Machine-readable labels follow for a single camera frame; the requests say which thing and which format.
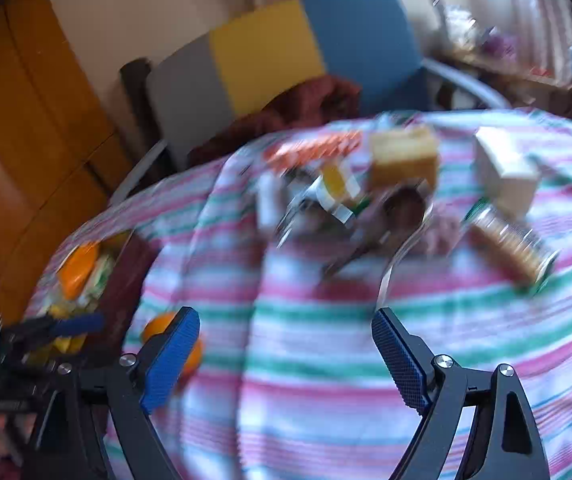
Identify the white foam sponge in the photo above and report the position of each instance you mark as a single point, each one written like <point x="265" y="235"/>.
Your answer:
<point x="266" y="202"/>

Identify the wooden wardrobe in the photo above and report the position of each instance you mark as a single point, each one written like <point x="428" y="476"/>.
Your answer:
<point x="26" y="110"/>

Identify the gold tin container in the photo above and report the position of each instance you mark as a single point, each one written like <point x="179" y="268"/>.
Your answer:
<point x="126" y="280"/>

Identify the white cardboard box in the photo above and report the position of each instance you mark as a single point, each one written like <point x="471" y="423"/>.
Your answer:
<point x="503" y="170"/>

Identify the maroon padded jacket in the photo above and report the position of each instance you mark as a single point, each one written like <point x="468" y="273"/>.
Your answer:
<point x="291" y="110"/>

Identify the striped pink green cloth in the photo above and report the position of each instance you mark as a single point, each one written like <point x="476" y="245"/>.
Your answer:
<point x="316" y="335"/>

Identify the yellow sponge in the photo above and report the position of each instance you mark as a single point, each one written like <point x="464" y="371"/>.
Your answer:
<point x="403" y="160"/>

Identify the yellow white packet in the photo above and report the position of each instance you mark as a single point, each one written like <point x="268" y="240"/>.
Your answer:
<point x="336" y="182"/>

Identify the orange packet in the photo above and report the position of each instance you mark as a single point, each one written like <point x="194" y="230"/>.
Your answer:
<point x="78" y="267"/>

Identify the metal spoon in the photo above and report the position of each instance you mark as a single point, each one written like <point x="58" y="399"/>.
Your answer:
<point x="403" y="207"/>

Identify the shiny metal utensil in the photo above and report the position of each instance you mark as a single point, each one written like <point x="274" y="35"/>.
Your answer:
<point x="391" y="265"/>

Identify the orange fruit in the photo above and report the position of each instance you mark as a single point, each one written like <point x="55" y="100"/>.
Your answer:
<point x="158" y="327"/>

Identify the grey yellow blue armchair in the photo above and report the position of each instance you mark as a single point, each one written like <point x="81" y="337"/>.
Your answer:
<point x="266" y="45"/>

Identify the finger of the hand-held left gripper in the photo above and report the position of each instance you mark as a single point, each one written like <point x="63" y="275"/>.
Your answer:
<point x="76" y="323"/>

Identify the wooden desk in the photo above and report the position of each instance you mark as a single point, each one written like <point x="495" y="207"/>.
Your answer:
<point x="516" y="80"/>

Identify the jar with metal lid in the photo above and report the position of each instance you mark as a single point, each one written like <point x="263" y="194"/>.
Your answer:
<point x="511" y="247"/>

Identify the orange plastic soap dish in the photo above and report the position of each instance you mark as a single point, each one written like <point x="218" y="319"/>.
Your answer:
<point x="316" y="152"/>

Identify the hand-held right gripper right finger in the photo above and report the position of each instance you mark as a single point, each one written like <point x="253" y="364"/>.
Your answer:
<point x="401" y="365"/>

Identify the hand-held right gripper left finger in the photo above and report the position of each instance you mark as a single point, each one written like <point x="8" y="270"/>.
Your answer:
<point x="171" y="365"/>

